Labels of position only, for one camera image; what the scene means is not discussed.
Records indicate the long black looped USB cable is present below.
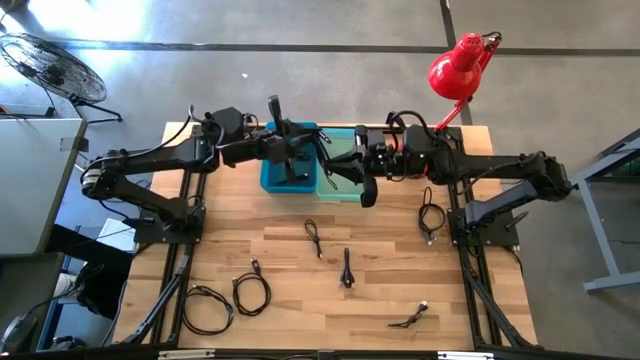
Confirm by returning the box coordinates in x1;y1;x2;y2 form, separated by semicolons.
181;285;235;336

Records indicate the grey metal table frame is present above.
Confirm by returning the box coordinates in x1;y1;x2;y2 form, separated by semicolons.
572;127;640;294

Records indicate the black chair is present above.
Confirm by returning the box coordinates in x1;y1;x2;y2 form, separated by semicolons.
44;224;136;321

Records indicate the red desk lamp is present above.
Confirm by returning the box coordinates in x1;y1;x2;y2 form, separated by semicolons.
427;31;503;134

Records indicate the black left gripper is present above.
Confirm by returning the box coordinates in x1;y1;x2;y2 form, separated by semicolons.
260;94;324;185

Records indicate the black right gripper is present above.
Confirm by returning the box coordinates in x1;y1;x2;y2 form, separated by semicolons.
322;124;406;209

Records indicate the black table edge rail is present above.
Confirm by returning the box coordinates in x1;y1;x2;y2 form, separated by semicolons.
0;342;640;360

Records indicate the short black USB cable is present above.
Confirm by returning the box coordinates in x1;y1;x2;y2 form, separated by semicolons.
304;218;324;260

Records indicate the black USB cable silver plug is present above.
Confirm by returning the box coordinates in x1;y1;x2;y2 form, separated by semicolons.
387;300;430;329

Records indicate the blue plastic bin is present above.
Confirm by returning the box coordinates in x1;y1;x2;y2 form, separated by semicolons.
259;121;320;195

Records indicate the black floor fan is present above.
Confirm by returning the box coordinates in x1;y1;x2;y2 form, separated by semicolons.
0;32;124;125

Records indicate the teal plastic bin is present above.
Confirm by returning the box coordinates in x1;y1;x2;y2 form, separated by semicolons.
314;127;369;202

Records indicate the grey side table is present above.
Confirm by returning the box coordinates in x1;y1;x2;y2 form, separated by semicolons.
0;117;89;257

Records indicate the bundled black USB cable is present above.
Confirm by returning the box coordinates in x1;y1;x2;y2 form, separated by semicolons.
340;247;356;290

